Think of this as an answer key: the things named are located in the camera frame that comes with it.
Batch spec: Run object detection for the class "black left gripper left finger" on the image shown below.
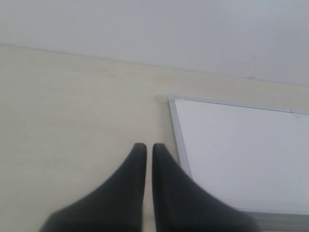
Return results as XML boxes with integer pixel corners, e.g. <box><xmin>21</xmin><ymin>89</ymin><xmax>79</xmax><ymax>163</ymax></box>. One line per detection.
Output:
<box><xmin>40</xmin><ymin>143</ymin><xmax>147</xmax><ymax>232</ymax></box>

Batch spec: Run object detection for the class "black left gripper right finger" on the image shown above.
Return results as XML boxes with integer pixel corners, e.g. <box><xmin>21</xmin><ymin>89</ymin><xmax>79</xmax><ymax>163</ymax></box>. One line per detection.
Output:
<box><xmin>152</xmin><ymin>144</ymin><xmax>260</xmax><ymax>232</ymax></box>

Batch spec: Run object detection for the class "clear tape back left corner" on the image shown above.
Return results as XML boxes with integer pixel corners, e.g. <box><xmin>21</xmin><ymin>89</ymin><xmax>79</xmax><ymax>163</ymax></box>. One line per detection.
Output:
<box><xmin>155</xmin><ymin>95</ymin><xmax>175</xmax><ymax>103</ymax></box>

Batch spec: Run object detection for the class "clear tape corner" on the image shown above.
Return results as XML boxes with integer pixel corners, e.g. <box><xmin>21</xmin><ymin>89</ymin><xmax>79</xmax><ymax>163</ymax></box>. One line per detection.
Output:
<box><xmin>290</xmin><ymin>109</ymin><xmax>301</xmax><ymax>119</ymax></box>
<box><xmin>155</xmin><ymin>95</ymin><xmax>175</xmax><ymax>103</ymax></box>

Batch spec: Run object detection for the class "clear tape back right corner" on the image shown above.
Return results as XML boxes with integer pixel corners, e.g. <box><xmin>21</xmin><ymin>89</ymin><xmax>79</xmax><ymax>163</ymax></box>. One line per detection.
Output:
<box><xmin>290</xmin><ymin>109</ymin><xmax>301</xmax><ymax>119</ymax></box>

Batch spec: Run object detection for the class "white whiteboard with aluminium frame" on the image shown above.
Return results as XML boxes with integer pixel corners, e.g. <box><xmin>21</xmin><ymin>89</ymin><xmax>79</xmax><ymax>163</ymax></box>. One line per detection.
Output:
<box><xmin>168</xmin><ymin>95</ymin><xmax>309</xmax><ymax>232</ymax></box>

